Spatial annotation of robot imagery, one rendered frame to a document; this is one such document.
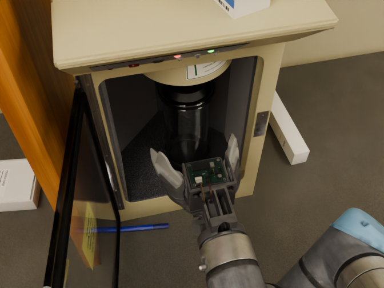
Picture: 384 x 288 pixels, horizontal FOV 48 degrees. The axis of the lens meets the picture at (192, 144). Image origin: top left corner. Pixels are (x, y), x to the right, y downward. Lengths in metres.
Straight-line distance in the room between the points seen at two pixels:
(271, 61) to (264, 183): 0.42
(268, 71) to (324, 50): 0.69
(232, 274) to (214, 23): 0.31
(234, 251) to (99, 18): 0.34
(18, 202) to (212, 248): 0.56
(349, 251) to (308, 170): 0.53
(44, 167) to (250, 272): 0.32
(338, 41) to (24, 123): 1.03
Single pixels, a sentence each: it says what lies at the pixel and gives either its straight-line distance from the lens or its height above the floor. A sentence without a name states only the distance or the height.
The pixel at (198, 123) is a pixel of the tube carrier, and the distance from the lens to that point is 0.83.
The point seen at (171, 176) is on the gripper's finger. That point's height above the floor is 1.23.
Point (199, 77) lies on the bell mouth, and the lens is 0.70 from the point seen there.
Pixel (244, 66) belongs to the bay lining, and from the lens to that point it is 0.78.
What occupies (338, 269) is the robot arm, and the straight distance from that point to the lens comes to 0.58.
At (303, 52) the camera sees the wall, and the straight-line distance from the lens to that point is 1.36.
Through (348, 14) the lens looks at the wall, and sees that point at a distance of 1.34.
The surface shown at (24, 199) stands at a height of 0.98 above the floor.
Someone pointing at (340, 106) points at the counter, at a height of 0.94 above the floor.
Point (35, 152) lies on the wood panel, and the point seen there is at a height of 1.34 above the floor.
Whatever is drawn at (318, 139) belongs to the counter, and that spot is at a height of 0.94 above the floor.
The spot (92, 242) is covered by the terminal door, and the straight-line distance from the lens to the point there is 0.65.
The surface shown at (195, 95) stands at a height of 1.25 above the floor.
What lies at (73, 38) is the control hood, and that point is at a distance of 0.50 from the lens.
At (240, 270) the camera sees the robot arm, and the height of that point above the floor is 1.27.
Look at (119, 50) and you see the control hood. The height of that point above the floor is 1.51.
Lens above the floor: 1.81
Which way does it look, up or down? 52 degrees down
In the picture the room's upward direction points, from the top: straight up
